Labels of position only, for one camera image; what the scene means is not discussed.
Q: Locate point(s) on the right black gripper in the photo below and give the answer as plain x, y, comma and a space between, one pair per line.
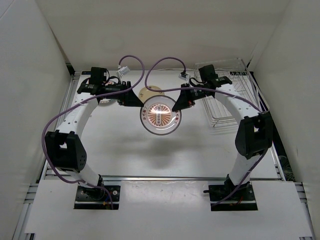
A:
185, 100

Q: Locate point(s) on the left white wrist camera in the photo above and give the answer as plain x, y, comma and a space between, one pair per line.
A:
122, 71

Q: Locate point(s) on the dark blue rimmed plate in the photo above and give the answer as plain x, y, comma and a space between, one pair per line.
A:
106, 102

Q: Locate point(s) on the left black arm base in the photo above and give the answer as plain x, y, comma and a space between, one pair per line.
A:
98, 199

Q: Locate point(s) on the metal rail bar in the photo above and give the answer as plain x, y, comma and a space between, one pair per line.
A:
157, 178

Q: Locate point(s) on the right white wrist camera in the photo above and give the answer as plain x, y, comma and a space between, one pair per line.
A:
184, 76

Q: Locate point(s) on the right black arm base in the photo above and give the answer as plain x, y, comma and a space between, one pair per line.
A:
242, 200

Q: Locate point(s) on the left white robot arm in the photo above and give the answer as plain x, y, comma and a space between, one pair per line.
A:
63, 147

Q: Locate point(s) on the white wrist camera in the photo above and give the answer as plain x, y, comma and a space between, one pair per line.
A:
122, 71
184, 76

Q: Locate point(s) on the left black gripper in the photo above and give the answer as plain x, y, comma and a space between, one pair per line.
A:
128, 98

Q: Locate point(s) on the cream plate floral print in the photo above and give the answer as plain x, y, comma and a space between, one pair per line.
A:
144, 94

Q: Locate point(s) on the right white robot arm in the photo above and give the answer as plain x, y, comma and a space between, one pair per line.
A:
255, 129

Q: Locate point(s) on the orange sunburst plate green rim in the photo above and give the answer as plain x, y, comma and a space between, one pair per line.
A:
157, 115

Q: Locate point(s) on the metal wire dish rack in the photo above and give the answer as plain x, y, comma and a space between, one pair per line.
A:
246, 97

